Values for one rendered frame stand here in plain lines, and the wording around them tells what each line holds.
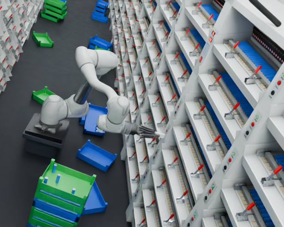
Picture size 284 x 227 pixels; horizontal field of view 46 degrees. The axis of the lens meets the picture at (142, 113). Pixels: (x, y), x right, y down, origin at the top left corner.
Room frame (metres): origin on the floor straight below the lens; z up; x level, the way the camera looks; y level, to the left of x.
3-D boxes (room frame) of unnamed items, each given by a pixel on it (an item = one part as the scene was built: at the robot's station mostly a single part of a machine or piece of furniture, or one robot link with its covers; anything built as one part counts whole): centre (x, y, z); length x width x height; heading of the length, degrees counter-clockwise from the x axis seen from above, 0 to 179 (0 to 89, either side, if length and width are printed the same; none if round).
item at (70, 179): (1.51, 0.26, 0.44); 0.30 x 0.20 x 0.08; 93
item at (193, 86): (1.89, -0.29, 0.87); 0.20 x 0.09 x 1.74; 108
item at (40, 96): (2.90, 0.94, 0.04); 0.30 x 0.20 x 0.08; 74
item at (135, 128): (1.79, -0.01, 0.80); 0.09 x 0.08 x 0.07; 108
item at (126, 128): (1.77, 0.06, 0.80); 0.09 x 0.06 x 0.09; 18
